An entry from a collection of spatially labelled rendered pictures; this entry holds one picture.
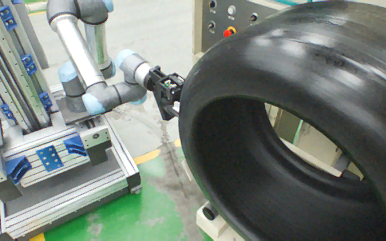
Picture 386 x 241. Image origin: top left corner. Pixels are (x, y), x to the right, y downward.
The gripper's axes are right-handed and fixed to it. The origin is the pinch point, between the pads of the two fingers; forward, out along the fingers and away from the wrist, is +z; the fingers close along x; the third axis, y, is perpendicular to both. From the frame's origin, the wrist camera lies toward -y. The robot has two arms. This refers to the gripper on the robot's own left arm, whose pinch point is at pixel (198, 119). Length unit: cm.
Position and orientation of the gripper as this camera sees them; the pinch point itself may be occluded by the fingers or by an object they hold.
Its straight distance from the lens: 79.4
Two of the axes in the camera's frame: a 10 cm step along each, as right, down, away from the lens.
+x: 7.0, -4.9, 5.3
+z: 7.1, 5.6, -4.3
